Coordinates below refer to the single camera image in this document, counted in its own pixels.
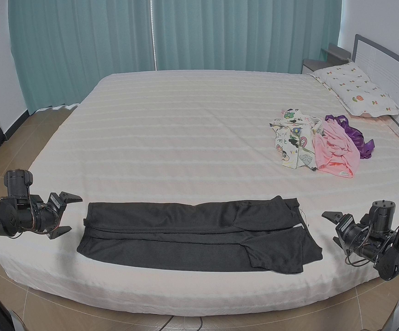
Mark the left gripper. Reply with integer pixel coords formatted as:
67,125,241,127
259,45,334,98
31,191,84,241

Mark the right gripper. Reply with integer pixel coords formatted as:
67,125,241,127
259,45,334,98
321,211,375,255

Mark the black T-shirt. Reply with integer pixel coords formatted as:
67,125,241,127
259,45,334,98
76,195,324,275

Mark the bed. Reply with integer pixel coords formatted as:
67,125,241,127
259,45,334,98
0,35,399,318

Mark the pink garment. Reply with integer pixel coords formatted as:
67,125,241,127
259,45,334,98
312,120,361,179

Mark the purple garment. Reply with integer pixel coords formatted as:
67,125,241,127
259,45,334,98
324,115,376,160

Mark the white printed pyjama top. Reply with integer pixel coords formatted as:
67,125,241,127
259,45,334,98
270,108,325,171

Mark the white printed pillow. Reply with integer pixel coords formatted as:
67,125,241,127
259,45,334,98
310,62,399,118

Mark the grey bedside table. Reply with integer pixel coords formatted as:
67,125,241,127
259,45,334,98
302,43,352,76

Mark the blue-green curtain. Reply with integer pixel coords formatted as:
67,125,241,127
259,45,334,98
8,0,157,114
151,0,344,75

